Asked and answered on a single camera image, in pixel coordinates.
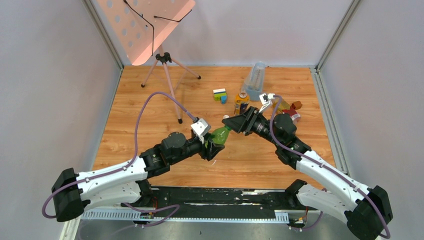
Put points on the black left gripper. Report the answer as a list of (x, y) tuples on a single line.
[(207, 149)]

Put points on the red yellow tea bottle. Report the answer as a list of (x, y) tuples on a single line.
[(285, 108)]

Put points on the clear blue detergent bottle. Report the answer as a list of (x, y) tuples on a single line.
[(253, 83)]

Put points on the brown small block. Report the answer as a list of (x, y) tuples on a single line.
[(296, 105)]

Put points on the pink music stand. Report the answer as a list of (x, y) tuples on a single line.
[(141, 27)]

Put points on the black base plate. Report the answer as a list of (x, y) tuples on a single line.
[(222, 203)]

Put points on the green plastic bottle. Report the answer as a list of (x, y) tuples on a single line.
[(220, 135)]

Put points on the coloured toy brick stack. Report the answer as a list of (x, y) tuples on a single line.
[(220, 95)]

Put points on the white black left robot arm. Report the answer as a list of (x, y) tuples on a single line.
[(74, 193)]

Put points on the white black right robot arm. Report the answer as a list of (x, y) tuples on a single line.
[(365, 210)]

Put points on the yellow blue milk tea bottle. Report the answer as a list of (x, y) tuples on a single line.
[(241, 102)]

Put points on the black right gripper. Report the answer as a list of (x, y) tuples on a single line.
[(244, 122)]

